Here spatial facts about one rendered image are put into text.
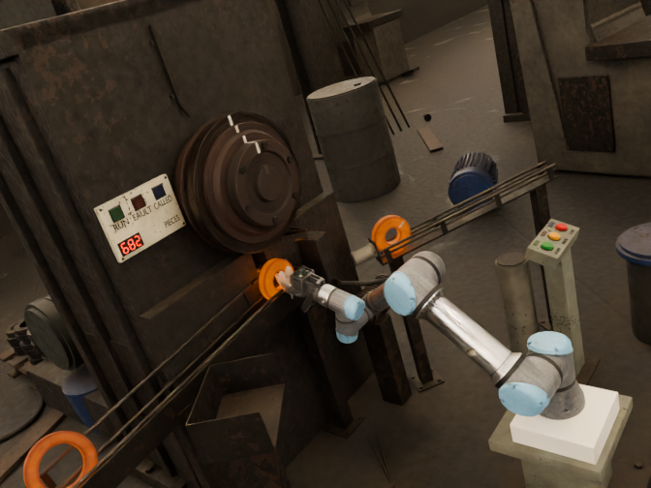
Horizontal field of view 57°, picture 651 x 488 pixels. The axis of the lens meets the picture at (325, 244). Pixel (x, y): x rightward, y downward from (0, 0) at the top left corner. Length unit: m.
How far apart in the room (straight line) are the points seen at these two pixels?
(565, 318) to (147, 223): 1.54
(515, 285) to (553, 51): 2.24
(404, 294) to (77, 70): 1.11
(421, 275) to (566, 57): 2.76
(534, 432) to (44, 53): 1.71
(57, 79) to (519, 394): 1.50
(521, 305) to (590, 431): 0.72
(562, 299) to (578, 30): 2.19
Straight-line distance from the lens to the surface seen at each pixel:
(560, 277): 2.34
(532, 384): 1.68
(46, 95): 1.83
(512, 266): 2.34
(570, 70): 4.27
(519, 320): 2.46
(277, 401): 1.80
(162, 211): 1.96
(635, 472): 2.23
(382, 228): 2.30
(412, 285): 1.69
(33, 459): 1.84
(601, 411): 1.91
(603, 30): 4.24
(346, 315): 1.97
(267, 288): 2.13
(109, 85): 1.93
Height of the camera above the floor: 1.63
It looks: 23 degrees down
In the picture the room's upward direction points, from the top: 17 degrees counter-clockwise
